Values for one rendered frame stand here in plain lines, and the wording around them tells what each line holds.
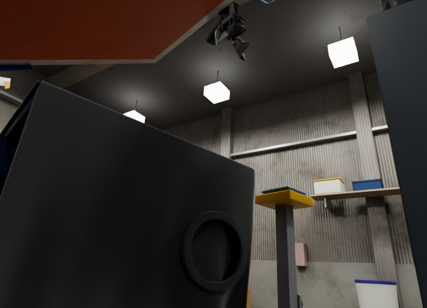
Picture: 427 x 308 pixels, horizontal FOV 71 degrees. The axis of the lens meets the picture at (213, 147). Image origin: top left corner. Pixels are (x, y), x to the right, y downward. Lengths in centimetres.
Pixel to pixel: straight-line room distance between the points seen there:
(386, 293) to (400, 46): 521
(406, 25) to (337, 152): 654
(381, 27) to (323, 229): 626
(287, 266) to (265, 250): 625
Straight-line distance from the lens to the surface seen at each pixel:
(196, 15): 106
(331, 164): 710
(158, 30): 107
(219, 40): 117
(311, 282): 681
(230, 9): 126
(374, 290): 567
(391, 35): 67
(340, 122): 745
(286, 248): 93
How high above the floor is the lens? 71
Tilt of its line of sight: 23 degrees up
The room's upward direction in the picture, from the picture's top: 4 degrees clockwise
